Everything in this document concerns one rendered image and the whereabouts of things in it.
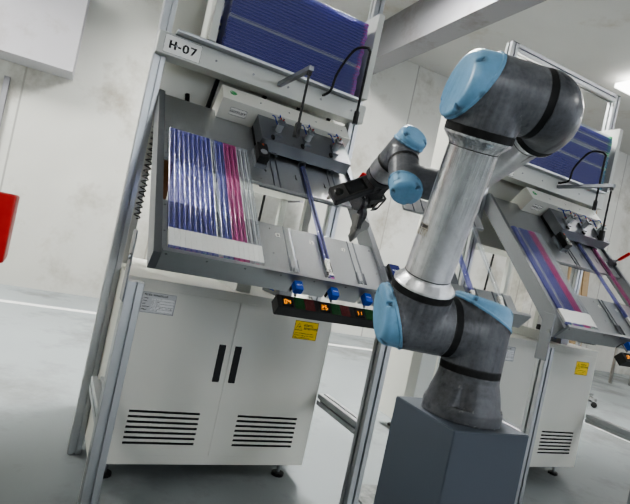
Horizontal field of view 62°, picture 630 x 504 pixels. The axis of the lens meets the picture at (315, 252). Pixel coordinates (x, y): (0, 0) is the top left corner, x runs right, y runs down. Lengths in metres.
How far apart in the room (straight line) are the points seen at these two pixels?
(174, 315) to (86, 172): 3.36
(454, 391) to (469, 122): 0.48
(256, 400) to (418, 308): 0.96
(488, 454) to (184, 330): 0.97
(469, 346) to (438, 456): 0.20
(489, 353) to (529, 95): 0.45
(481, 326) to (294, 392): 0.97
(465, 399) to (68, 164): 4.27
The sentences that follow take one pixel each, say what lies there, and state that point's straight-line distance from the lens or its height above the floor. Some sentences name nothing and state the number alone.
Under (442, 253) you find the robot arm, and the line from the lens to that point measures 0.92.
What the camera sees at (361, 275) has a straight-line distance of 1.55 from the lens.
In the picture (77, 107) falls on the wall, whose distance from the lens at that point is 4.95.
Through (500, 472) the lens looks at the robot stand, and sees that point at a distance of 1.08.
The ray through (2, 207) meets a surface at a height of 0.75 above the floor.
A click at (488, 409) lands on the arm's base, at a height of 0.59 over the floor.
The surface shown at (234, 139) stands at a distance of 1.77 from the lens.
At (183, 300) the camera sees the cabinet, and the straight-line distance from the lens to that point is 1.63.
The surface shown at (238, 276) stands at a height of 0.69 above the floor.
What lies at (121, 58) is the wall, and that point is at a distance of 5.05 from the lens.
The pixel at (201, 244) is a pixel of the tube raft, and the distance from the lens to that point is 1.33.
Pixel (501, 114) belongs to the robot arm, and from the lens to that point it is 0.88.
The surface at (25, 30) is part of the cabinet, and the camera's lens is 4.74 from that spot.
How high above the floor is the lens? 0.80
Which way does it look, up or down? level
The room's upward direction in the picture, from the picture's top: 12 degrees clockwise
